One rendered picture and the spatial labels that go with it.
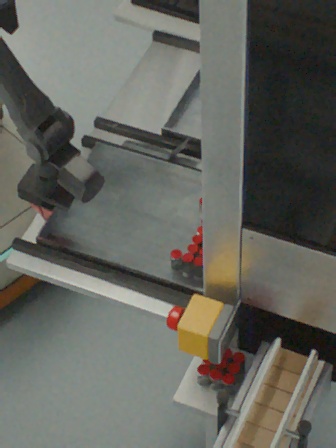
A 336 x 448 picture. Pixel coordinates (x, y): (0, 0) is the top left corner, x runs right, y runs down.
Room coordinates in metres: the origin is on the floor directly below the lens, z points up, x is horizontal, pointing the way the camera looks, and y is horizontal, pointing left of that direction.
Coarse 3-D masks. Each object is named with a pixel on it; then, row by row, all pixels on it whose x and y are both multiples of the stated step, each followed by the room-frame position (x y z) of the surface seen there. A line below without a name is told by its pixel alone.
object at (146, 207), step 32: (96, 160) 1.57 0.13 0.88; (128, 160) 1.55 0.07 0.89; (160, 160) 1.53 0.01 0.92; (128, 192) 1.48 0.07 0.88; (160, 192) 1.47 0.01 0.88; (192, 192) 1.47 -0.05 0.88; (64, 224) 1.41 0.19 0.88; (96, 224) 1.40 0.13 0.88; (128, 224) 1.40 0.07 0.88; (160, 224) 1.39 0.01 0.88; (192, 224) 1.39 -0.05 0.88; (96, 256) 1.30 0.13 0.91; (128, 256) 1.32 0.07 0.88; (160, 256) 1.32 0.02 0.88; (192, 288) 1.22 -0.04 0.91
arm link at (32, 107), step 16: (0, 48) 1.42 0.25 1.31; (0, 64) 1.40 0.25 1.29; (16, 64) 1.41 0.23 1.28; (0, 80) 1.39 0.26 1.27; (16, 80) 1.39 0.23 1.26; (32, 80) 1.41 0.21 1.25; (0, 96) 1.40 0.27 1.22; (16, 96) 1.38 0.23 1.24; (32, 96) 1.39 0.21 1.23; (48, 96) 1.40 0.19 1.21; (16, 112) 1.37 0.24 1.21; (32, 112) 1.37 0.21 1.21; (48, 112) 1.38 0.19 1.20; (32, 128) 1.36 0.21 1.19; (48, 128) 1.37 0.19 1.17; (64, 128) 1.38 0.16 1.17; (48, 144) 1.35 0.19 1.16
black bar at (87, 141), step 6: (84, 138) 1.61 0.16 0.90; (90, 138) 1.61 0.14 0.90; (96, 138) 1.61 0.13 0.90; (84, 144) 1.61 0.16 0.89; (90, 144) 1.60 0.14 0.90; (108, 144) 1.59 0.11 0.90; (114, 144) 1.59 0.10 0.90; (126, 150) 1.57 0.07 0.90; (132, 150) 1.57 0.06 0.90; (150, 156) 1.55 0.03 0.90; (156, 156) 1.55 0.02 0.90; (168, 162) 1.54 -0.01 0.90; (174, 162) 1.53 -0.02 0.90; (192, 168) 1.52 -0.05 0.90
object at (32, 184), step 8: (32, 168) 1.44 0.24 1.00; (24, 176) 1.42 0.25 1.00; (32, 176) 1.42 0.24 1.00; (40, 176) 1.38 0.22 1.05; (24, 184) 1.40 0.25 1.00; (32, 184) 1.40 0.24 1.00; (40, 184) 1.38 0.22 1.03; (48, 184) 1.37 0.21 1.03; (56, 184) 1.37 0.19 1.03; (24, 192) 1.39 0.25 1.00; (32, 192) 1.39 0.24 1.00; (40, 192) 1.38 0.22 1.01; (48, 192) 1.37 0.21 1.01; (56, 192) 1.38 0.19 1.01; (64, 192) 1.39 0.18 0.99; (48, 200) 1.37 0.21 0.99; (56, 200) 1.37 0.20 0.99; (64, 200) 1.37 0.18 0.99; (72, 200) 1.37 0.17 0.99; (64, 208) 1.35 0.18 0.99
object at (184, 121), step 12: (192, 84) 1.75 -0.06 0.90; (180, 96) 1.70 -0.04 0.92; (192, 96) 1.73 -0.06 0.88; (180, 108) 1.69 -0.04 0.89; (192, 108) 1.70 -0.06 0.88; (168, 120) 1.64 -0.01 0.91; (180, 120) 1.67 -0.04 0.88; (192, 120) 1.66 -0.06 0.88; (168, 132) 1.61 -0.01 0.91; (180, 132) 1.60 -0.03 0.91; (192, 132) 1.63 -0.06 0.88; (192, 144) 1.59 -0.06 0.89
